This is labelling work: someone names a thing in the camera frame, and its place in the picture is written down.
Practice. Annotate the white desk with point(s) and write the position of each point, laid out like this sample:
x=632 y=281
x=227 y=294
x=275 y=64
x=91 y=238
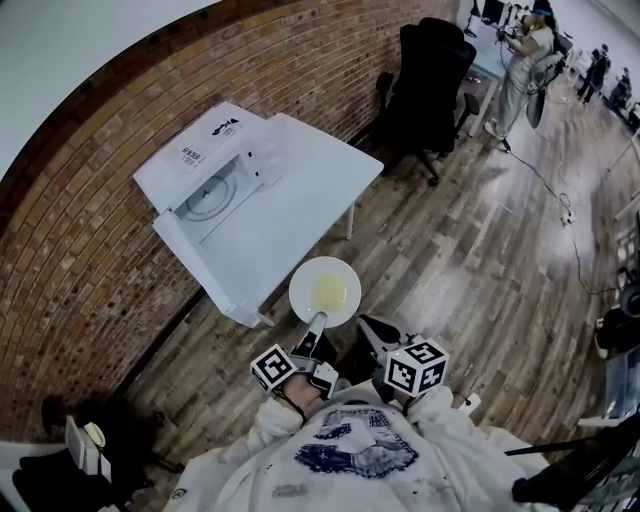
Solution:
x=487 y=55

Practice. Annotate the person's left forearm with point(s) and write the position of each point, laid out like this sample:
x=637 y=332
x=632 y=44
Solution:
x=297 y=395

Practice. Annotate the white round plate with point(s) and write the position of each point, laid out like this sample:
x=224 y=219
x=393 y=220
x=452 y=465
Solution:
x=305 y=280

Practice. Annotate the black office chair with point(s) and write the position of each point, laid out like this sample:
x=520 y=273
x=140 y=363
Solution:
x=425 y=95

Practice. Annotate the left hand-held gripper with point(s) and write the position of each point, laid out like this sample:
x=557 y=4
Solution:
x=272 y=369

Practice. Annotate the person's right forearm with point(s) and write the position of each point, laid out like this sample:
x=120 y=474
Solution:
x=440 y=410

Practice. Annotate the yellow food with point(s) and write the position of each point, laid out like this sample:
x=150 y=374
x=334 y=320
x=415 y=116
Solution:
x=327 y=289

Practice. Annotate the person's white printed shirt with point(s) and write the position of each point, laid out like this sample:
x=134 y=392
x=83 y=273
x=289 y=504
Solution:
x=360 y=460

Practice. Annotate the black bag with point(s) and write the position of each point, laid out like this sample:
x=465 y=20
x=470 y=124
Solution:
x=65 y=480

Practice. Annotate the black rolling equipment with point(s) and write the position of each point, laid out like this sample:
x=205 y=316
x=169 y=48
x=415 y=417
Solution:
x=620 y=325

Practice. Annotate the white box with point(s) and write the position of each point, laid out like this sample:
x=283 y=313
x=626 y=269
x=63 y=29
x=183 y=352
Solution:
x=85 y=447

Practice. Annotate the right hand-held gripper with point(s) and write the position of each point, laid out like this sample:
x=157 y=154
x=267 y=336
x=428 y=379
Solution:
x=417 y=367

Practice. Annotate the black stand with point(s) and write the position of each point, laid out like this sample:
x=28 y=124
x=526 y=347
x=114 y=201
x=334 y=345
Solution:
x=585 y=465

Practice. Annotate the white table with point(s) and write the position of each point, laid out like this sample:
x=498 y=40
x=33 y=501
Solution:
x=310 y=200

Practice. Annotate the white microwave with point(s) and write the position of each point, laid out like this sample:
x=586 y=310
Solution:
x=205 y=145

